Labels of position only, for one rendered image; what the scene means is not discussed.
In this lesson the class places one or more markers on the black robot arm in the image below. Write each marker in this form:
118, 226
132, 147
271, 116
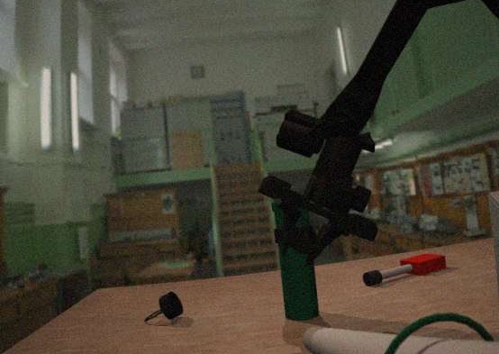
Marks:
345, 118

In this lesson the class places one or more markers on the beige cylindrical rod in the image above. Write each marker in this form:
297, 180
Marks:
323, 340

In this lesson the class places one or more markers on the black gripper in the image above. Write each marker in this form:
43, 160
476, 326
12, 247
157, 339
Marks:
337, 225

